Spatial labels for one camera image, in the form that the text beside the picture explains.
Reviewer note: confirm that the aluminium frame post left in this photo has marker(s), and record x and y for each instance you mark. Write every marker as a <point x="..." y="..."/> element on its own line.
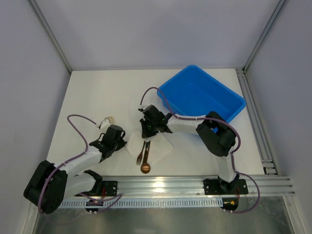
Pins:
<point x="49" y="32"/>

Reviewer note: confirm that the aluminium frame post right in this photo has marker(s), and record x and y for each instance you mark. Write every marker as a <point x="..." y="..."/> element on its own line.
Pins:
<point x="273" y="18"/>

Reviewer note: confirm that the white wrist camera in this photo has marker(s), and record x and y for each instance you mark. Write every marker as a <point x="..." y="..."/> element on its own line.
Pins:
<point x="141" y="108"/>
<point x="103" y="125"/>

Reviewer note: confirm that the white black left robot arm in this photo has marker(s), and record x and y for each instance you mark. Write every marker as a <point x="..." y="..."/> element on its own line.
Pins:
<point x="51" y="183"/>

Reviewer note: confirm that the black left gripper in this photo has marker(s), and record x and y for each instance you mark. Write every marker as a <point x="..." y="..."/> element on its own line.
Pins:
<point x="119" y="143"/>

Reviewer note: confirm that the white slotted cable duct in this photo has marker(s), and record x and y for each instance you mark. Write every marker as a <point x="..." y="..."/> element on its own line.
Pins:
<point x="144" y="203"/>

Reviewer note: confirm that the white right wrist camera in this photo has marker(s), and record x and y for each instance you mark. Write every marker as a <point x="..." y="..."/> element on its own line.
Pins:
<point x="141" y="108"/>

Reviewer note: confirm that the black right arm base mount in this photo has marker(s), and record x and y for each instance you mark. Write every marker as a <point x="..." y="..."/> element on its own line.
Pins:
<point x="220" y="187"/>

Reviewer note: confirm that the gold fork green handle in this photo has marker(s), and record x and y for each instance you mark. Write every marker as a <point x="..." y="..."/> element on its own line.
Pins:
<point x="139" y="157"/>

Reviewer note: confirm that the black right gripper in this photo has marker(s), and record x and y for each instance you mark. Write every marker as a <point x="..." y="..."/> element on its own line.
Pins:
<point x="145" y="129"/>

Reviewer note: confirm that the gold knife green handle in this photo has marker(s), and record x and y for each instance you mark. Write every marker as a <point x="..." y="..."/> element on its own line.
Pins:
<point x="146" y="148"/>

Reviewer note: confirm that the blue plastic bin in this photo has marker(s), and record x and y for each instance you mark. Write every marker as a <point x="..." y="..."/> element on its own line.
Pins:
<point x="193" y="92"/>

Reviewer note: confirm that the aluminium frame post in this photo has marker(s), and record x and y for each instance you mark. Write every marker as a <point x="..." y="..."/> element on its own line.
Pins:
<point x="49" y="32"/>
<point x="273" y="18"/>

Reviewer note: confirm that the beige utensil holder case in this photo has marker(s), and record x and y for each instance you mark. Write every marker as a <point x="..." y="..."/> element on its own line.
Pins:
<point x="109" y="120"/>

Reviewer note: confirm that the aluminium front rail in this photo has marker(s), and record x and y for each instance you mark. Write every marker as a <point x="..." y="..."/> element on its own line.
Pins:
<point x="190" y="186"/>

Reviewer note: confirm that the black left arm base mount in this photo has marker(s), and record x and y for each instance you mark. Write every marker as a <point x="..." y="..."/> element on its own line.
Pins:
<point x="103" y="189"/>

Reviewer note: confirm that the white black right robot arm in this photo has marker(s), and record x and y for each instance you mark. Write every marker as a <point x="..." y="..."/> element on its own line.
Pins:
<point x="219" y="137"/>

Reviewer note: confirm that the copper spoon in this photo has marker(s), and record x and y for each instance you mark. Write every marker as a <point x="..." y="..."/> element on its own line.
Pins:
<point x="145" y="167"/>

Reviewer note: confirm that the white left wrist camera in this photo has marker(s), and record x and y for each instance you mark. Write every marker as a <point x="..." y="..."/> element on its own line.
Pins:
<point x="103" y="125"/>

